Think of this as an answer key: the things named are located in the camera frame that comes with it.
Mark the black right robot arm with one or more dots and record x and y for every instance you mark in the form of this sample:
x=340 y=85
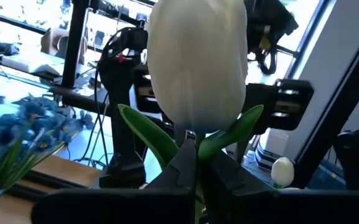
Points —
x=120 y=124

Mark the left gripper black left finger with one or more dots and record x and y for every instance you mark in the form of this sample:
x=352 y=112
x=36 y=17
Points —
x=120 y=207

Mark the white dark-striped container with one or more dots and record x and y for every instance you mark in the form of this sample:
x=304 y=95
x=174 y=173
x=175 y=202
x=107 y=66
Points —
x=266 y=152

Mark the white artificial tulip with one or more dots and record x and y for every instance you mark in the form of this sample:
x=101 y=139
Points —
x=282 y=171
x=198 y=62

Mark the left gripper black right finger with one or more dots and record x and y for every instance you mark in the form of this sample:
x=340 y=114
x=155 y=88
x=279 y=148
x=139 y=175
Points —
x=275 y=208

